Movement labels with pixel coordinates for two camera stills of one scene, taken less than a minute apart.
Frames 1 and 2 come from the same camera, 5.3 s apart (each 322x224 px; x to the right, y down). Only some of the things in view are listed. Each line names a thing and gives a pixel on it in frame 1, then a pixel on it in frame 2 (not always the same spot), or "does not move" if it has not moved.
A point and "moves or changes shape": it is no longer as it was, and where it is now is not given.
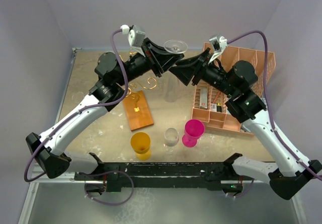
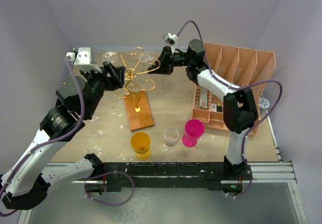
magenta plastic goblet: x=193 y=129 does not move
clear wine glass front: x=171 y=137 does not move
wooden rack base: x=138 y=113 does not move
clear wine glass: x=172 y=87 moves or changes shape
